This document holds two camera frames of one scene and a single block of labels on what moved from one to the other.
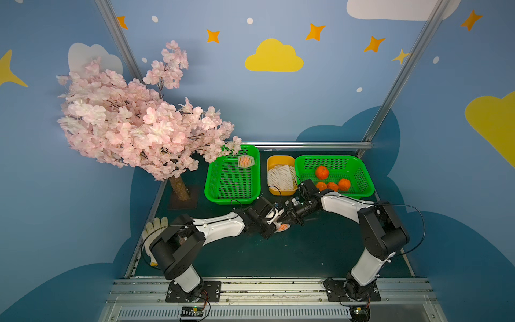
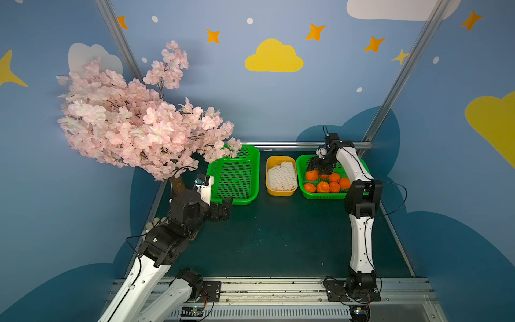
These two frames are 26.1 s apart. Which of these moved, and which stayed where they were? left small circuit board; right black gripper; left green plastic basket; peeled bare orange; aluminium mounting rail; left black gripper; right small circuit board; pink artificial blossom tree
Moved: peeled bare orange; left black gripper; right black gripper
Stayed: left small circuit board; aluminium mounting rail; left green plastic basket; right small circuit board; pink artificial blossom tree
